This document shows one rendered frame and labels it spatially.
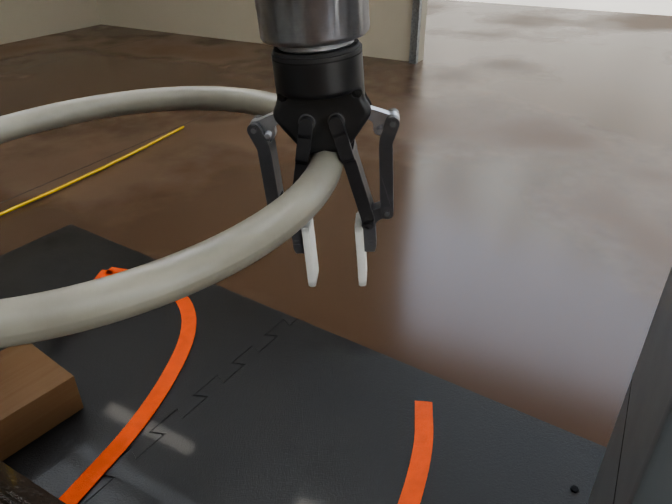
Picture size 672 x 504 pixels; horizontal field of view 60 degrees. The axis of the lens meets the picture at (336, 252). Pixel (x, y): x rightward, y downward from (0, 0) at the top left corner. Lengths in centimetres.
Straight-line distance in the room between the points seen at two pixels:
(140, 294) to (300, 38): 22
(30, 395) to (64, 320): 122
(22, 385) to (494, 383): 122
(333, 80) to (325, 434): 113
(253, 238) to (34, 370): 130
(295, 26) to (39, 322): 27
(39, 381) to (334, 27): 132
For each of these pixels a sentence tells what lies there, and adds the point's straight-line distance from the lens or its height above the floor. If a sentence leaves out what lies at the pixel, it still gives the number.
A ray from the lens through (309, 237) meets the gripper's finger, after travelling 56.
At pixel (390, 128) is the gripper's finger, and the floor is 97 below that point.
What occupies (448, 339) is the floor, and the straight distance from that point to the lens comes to 181.
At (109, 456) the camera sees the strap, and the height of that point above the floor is 2.
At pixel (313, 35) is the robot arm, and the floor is 105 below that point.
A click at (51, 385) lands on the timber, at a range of 160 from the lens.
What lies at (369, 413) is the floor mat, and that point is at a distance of 154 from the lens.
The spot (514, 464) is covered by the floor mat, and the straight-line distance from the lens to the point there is 149.
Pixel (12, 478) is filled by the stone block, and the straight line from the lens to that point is 74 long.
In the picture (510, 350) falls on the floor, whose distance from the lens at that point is 181.
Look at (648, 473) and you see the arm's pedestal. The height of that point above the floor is 57.
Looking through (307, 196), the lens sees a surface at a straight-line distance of 45.
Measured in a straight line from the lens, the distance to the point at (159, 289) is 38.
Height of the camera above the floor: 114
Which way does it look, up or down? 31 degrees down
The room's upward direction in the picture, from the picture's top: straight up
